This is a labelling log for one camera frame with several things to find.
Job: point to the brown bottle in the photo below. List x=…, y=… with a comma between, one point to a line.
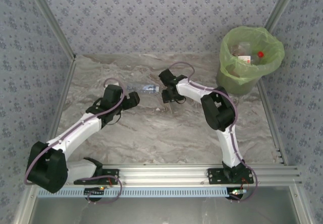
x=236, y=49

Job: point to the clear bottle red white label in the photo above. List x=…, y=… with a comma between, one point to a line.
x=244, y=46

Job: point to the clear bottle red cap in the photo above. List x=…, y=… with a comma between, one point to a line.
x=260, y=55

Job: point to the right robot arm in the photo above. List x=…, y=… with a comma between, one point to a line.
x=228, y=145

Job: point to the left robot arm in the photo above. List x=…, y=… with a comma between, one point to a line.
x=75, y=134

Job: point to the green mesh bin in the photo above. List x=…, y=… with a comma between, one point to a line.
x=239, y=87

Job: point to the green-lined trash bin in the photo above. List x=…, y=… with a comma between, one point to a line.
x=275, y=55

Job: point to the clear bottle blue label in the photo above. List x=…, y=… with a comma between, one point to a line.
x=149, y=88

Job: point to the small control board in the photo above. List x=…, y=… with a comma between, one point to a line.
x=237, y=192
x=94, y=191

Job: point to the grey metal base panel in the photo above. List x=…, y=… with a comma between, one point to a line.
x=161, y=211

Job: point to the aluminium extrusion rail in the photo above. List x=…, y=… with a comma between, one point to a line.
x=161, y=174

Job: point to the aluminium frame post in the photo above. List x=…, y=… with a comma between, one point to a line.
x=282, y=4
x=50, y=19

